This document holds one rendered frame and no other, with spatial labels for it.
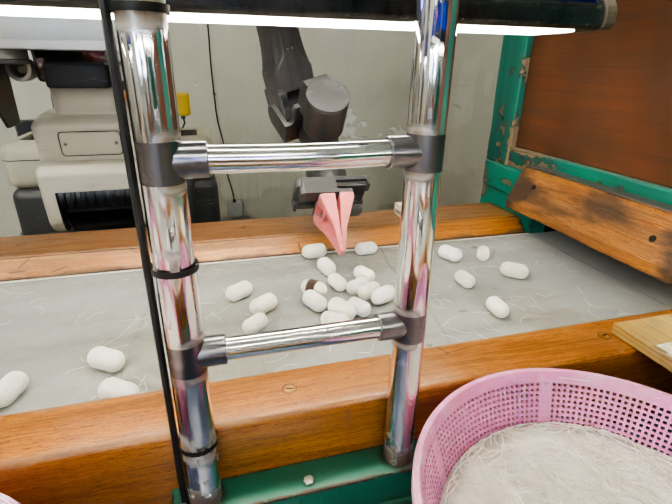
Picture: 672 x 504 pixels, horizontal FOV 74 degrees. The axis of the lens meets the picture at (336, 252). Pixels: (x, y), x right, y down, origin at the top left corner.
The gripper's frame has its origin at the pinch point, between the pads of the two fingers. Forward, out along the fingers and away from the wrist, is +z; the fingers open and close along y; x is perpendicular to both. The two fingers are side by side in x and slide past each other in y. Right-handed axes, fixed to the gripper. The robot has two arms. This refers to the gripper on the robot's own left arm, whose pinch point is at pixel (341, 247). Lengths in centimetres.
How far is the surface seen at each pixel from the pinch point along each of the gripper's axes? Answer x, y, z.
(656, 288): -5.1, 40.1, 12.0
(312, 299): -3.2, -5.6, 7.9
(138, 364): -5.5, -23.8, 13.4
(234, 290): -0.3, -14.1, 4.7
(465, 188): 122, 107, -87
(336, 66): 116, 52, -166
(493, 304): -6.8, 14.6, 12.1
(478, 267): 2.4, 20.4, 3.7
